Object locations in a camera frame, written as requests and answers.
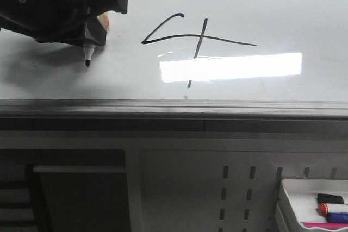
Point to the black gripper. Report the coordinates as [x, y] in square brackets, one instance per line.
[44, 20]

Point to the white whiteboard marker with tape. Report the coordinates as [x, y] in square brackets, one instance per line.
[90, 48]

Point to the white whiteboard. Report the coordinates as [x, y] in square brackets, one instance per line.
[261, 50]

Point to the dark panel with white bar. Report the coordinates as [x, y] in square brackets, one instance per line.
[80, 198]

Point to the white slotted pegboard panel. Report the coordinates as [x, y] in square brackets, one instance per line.
[217, 190]

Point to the white plastic storage tray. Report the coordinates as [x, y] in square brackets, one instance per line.
[298, 202]

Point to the red capped marker in tray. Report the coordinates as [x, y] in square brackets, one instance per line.
[326, 208]

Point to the blue marker in tray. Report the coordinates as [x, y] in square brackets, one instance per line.
[337, 218]

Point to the pink item in tray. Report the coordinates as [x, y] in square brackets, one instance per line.
[329, 226]

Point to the grey aluminium whiteboard frame rail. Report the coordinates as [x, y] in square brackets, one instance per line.
[173, 115]

